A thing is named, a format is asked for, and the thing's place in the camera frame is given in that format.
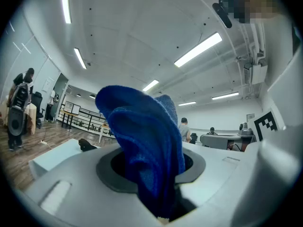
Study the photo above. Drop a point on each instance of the person's head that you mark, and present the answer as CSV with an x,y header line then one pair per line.
x,y
258,3

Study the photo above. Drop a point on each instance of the grey camera device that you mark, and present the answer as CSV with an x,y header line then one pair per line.
x,y
245,129

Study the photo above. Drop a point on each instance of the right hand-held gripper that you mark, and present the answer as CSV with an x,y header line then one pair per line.
x,y
272,174

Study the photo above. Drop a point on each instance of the white air conditioner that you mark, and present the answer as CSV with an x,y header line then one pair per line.
x,y
256,73

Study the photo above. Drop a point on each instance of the light blue flowered tablecloth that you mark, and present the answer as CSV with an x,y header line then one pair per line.
x,y
59,155

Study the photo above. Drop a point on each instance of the black office chair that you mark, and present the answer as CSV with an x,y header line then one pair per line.
x,y
38,103

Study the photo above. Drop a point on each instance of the black pouch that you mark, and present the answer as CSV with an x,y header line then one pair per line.
x,y
86,145

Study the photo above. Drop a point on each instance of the blue cloth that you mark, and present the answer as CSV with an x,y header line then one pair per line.
x,y
146,138

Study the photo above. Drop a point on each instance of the person's white shirt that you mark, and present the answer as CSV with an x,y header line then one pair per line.
x,y
279,44

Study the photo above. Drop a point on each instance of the white power strip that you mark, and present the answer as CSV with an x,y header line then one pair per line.
x,y
43,142

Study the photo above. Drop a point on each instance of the black head camera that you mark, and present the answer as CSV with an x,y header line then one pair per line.
x,y
222,14

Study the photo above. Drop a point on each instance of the beige covered table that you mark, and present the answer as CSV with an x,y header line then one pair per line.
x,y
32,117

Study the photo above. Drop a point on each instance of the wooden table with black legs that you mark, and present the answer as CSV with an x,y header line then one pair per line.
x,y
68,114

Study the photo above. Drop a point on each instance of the grey round workstation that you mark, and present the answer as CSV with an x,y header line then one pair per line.
x,y
217,141

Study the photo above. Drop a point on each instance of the ceiling strip light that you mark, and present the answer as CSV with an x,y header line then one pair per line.
x,y
66,3
150,85
225,95
80,58
187,103
198,49

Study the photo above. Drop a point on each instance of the black metal railing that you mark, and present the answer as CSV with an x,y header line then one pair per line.
x,y
87,119

